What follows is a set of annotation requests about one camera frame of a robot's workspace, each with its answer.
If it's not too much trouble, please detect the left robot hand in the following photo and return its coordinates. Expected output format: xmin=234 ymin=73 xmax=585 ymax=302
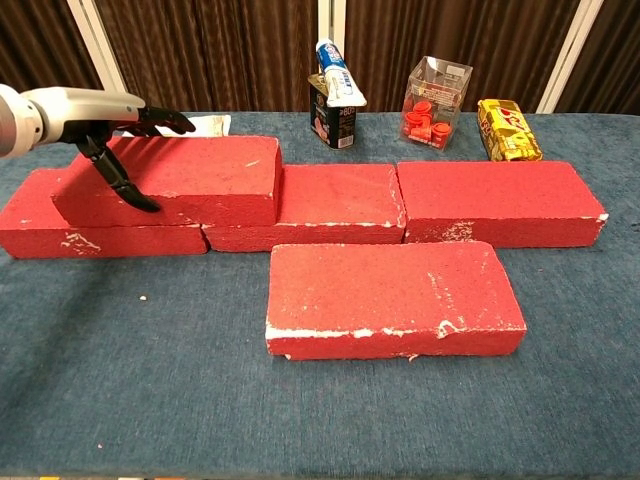
xmin=27 ymin=87 xmax=197 ymax=213

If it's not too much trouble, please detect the red foam brick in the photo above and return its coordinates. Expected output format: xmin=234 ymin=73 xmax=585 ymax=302
xmin=396 ymin=160 xmax=610 ymax=250
xmin=51 ymin=134 xmax=284 ymax=228
xmin=202 ymin=163 xmax=407 ymax=253
xmin=0 ymin=168 xmax=210 ymax=260

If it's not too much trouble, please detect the red brick with chipped edge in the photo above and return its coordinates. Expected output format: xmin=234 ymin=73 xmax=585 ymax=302
xmin=265 ymin=240 xmax=528 ymax=361

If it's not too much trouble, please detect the dark brown pleated curtain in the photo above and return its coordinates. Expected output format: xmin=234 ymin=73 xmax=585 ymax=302
xmin=556 ymin=0 xmax=640 ymax=116
xmin=94 ymin=0 xmax=321 ymax=114
xmin=0 ymin=0 xmax=112 ymax=114
xmin=344 ymin=0 xmax=584 ymax=114

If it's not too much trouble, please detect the crumpled white snack bag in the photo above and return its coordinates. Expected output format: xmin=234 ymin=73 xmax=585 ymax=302
xmin=192 ymin=114 xmax=233 ymax=137

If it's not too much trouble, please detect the black tin can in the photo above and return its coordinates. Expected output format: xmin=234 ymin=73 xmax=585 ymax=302
xmin=308 ymin=73 xmax=358 ymax=150

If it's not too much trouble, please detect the white blue toothpaste tube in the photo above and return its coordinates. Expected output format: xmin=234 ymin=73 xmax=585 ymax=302
xmin=314 ymin=40 xmax=368 ymax=108

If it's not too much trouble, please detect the clear plastic box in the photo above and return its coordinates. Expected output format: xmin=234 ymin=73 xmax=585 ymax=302
xmin=399 ymin=55 xmax=474 ymax=152

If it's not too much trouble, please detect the blue table cloth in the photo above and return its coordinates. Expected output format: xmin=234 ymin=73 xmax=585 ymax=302
xmin=0 ymin=110 xmax=640 ymax=479

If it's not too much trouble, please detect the gold snack package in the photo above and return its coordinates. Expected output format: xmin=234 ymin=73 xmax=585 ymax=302
xmin=477 ymin=98 xmax=544 ymax=164

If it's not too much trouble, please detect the white partition post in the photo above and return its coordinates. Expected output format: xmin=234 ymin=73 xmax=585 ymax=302
xmin=316 ymin=0 xmax=348 ymax=76
xmin=535 ymin=0 xmax=617 ymax=114
xmin=66 ymin=0 xmax=135 ymax=113

